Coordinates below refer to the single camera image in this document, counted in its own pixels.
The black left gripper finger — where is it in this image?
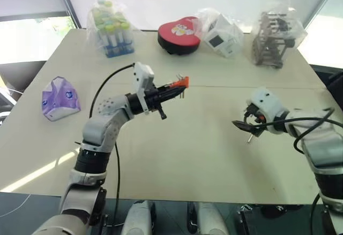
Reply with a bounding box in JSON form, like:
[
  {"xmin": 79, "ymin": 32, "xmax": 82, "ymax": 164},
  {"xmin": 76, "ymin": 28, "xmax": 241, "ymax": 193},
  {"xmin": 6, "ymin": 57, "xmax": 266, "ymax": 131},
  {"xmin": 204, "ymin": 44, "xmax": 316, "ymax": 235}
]
[
  {"xmin": 157, "ymin": 83, "xmax": 188, "ymax": 94},
  {"xmin": 159, "ymin": 87, "xmax": 187, "ymax": 102}
]

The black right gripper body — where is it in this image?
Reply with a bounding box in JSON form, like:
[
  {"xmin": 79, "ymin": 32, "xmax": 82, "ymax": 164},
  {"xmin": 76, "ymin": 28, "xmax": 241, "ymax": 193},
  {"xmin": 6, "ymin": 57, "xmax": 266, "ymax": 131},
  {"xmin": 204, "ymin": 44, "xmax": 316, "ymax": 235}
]
[{"xmin": 242, "ymin": 103, "xmax": 269, "ymax": 127}]

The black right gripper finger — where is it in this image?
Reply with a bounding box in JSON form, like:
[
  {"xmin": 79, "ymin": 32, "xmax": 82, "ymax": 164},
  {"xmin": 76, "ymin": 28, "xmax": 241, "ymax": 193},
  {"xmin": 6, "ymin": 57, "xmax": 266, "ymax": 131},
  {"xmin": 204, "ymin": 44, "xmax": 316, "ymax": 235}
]
[
  {"xmin": 245, "ymin": 126, "xmax": 264, "ymax": 137},
  {"xmin": 232, "ymin": 120, "xmax": 255, "ymax": 133}
]

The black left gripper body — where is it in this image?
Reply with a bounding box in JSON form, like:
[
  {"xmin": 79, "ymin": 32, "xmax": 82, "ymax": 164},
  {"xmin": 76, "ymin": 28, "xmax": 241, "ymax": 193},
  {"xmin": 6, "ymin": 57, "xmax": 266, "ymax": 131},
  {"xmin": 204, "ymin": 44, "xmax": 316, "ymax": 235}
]
[{"xmin": 144, "ymin": 83, "xmax": 168, "ymax": 121}]

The orange hex key holder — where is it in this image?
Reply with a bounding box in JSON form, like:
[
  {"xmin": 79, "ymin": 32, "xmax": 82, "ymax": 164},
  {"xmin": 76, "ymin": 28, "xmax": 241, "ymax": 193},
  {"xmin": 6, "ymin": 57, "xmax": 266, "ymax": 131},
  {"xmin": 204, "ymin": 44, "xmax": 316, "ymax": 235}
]
[{"xmin": 164, "ymin": 75, "xmax": 190, "ymax": 99}]

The red heart-shaped box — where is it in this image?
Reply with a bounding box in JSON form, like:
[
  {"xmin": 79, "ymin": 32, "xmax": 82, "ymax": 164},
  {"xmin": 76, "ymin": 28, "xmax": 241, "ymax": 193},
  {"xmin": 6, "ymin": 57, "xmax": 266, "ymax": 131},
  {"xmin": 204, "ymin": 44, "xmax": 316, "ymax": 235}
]
[{"xmin": 156, "ymin": 16, "xmax": 202, "ymax": 56}]

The bagged white cube device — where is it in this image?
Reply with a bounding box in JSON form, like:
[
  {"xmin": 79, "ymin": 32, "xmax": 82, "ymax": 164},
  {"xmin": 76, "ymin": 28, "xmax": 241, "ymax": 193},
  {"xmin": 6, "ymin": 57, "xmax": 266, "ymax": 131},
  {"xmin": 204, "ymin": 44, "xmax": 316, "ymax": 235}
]
[{"xmin": 195, "ymin": 7, "xmax": 245, "ymax": 58}]

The bagged dark metal rack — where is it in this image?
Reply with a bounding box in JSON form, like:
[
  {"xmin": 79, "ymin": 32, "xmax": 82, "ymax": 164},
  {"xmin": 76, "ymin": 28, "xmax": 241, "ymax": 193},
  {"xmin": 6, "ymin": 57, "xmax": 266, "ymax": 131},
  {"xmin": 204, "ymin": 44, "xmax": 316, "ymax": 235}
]
[{"xmin": 249, "ymin": 3, "xmax": 308, "ymax": 69}]

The bagged colourful test tube rack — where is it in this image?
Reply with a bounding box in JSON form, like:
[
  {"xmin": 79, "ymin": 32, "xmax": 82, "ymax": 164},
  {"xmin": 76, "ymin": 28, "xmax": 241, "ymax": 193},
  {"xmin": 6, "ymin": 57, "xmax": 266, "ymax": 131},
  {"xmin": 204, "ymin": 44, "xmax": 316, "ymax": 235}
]
[{"xmin": 86, "ymin": 0, "xmax": 135, "ymax": 59}]

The black chair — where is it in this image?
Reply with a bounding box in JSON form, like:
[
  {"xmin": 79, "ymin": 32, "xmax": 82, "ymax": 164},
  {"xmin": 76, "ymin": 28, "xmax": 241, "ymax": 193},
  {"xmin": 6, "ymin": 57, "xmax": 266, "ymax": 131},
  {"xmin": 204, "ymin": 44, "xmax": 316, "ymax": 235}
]
[{"xmin": 310, "ymin": 63, "xmax": 343, "ymax": 102}]

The purple tissue pack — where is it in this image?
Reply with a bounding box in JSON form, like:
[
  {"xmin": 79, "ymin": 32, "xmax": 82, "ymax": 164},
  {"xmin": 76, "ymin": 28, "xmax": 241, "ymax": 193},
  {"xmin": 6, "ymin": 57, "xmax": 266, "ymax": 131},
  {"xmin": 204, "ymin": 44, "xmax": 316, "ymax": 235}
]
[{"xmin": 41, "ymin": 76, "xmax": 82, "ymax": 122}]

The white rounded robot leg shell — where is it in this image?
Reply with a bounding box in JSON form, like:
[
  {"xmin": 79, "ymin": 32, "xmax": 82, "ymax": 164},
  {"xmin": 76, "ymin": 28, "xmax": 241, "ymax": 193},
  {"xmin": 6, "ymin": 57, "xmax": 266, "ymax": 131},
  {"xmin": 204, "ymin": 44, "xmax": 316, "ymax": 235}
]
[
  {"xmin": 187, "ymin": 201, "xmax": 237, "ymax": 235},
  {"xmin": 121, "ymin": 199, "xmax": 156, "ymax": 235}
]

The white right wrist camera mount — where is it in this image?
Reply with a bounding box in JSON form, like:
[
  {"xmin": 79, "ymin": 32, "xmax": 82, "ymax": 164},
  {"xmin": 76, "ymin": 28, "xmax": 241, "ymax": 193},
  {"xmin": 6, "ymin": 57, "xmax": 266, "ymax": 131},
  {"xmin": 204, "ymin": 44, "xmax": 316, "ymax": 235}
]
[{"xmin": 246, "ymin": 86, "xmax": 290, "ymax": 134}]

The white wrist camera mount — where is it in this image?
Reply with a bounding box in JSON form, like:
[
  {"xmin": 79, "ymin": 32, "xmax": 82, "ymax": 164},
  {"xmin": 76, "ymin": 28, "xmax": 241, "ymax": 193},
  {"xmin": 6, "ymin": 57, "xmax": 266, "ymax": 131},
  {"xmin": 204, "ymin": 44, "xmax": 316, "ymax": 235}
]
[
  {"xmin": 246, "ymin": 86, "xmax": 290, "ymax": 134},
  {"xmin": 132, "ymin": 62, "xmax": 155, "ymax": 115}
]

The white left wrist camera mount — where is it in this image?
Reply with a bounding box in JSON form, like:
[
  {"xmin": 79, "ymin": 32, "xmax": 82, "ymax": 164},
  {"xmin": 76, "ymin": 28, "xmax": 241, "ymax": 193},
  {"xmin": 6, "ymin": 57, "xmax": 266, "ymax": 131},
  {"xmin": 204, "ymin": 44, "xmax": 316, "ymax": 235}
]
[{"xmin": 132, "ymin": 62, "xmax": 155, "ymax": 115}]

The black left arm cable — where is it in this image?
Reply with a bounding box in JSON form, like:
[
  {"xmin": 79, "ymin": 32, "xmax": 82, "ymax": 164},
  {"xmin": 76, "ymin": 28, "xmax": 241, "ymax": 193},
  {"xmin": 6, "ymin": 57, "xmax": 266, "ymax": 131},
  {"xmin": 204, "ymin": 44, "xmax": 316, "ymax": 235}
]
[{"xmin": 90, "ymin": 63, "xmax": 136, "ymax": 228}]

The thin white cable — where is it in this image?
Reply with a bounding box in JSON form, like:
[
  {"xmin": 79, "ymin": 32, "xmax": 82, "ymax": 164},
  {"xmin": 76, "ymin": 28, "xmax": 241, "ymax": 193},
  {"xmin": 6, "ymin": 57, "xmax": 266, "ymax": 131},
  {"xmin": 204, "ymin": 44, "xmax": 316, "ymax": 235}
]
[{"xmin": 0, "ymin": 193, "xmax": 32, "ymax": 226}]

